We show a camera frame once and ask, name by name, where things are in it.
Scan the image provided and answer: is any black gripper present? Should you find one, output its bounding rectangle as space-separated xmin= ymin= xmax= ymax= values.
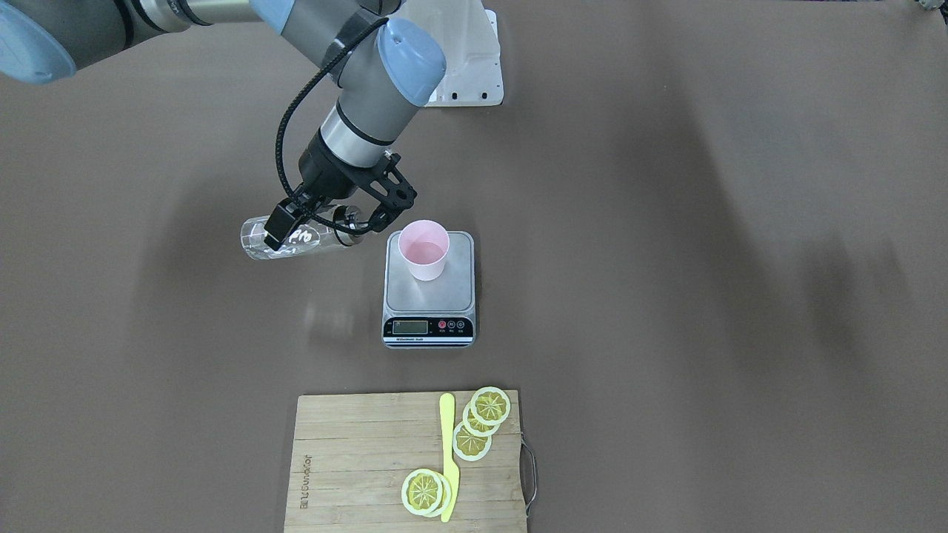
xmin=264 ymin=133 xmax=370 ymax=252

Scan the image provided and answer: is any clear glass sauce bottle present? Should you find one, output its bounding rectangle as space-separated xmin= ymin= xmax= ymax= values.
xmin=240 ymin=204 xmax=363 ymax=260

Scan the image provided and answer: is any pink plastic cup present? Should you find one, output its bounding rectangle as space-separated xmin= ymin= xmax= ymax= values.
xmin=398 ymin=219 xmax=450 ymax=282

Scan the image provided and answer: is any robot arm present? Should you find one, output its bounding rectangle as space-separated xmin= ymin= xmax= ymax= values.
xmin=2 ymin=1 xmax=447 ymax=260

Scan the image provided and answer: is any grey kitchen scale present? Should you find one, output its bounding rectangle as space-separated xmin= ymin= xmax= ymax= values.
xmin=381 ymin=232 xmax=477 ymax=349

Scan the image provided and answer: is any wooden cutting board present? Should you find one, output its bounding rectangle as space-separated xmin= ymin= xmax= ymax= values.
xmin=284 ymin=390 xmax=528 ymax=532

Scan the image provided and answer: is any yellow plastic knife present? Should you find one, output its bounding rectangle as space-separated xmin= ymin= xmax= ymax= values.
xmin=438 ymin=392 xmax=460 ymax=523

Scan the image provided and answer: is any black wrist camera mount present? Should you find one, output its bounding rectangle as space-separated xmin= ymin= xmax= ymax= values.
xmin=346 ymin=151 xmax=417 ymax=234

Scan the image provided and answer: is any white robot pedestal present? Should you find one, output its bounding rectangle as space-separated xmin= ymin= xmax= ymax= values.
xmin=424 ymin=1 xmax=504 ymax=107

